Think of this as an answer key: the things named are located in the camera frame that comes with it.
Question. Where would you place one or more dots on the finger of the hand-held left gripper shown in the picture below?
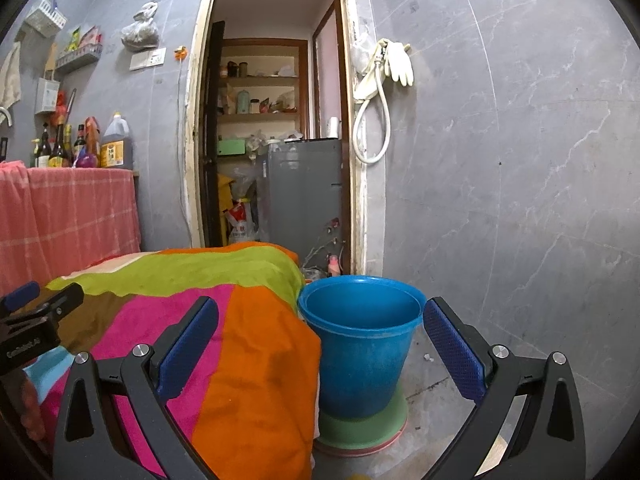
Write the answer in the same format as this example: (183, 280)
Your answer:
(20, 296)
(60, 302)

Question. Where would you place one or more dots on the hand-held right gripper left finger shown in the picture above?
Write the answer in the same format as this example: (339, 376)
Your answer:
(187, 355)

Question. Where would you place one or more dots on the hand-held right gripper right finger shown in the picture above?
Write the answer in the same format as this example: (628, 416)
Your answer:
(455, 355)

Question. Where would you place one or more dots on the blue plastic bucket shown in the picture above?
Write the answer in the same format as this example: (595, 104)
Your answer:
(365, 360)

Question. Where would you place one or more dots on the person's left hand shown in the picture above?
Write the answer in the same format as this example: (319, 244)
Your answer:
(32, 410)

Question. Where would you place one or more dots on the colourful striped blanket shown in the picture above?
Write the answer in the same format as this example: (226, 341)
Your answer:
(250, 340)

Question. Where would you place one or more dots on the pink plaid cloth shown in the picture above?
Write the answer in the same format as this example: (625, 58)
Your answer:
(70, 220)

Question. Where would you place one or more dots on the white red sack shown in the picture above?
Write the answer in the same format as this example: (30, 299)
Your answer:
(242, 225)

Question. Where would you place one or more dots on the purple plastic bag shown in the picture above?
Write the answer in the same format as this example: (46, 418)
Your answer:
(86, 161)

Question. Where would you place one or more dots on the dark sauce bottle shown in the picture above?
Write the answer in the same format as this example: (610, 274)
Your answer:
(60, 152)
(43, 152)
(79, 145)

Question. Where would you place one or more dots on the pink bottle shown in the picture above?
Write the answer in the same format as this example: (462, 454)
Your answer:
(333, 266)

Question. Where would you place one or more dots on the large cooking oil jug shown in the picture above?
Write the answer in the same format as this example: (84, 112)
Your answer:
(116, 147)

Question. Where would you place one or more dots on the orange snack bag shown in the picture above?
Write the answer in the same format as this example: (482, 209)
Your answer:
(92, 137)

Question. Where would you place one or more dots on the grey washing machine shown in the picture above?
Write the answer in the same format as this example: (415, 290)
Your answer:
(305, 200)

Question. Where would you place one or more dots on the metal utensil holder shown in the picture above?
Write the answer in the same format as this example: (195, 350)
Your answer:
(48, 95)

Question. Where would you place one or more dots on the green box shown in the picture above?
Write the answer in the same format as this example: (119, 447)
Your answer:
(231, 147)

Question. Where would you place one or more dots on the beige towel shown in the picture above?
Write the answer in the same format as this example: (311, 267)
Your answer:
(10, 77)

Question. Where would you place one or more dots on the green jar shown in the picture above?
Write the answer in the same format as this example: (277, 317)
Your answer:
(243, 102)

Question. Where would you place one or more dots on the wooden shelf unit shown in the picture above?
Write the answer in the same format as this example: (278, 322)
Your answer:
(260, 81)

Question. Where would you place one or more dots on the hanging clear plastic bag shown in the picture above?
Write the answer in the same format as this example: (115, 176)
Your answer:
(140, 30)

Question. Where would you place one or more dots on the white rubber gloves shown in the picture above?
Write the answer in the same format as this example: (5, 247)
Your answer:
(400, 62)

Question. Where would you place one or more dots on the white door frame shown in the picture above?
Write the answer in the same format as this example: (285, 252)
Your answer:
(192, 110)

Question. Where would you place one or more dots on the grey wall rack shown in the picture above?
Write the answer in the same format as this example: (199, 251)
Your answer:
(77, 60)

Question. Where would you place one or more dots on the white wall socket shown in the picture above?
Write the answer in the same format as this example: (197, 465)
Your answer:
(148, 59)

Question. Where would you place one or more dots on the orange wall hook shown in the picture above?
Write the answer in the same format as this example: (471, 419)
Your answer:
(180, 51)

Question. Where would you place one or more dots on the white wall basket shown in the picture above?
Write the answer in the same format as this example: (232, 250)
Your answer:
(46, 17)

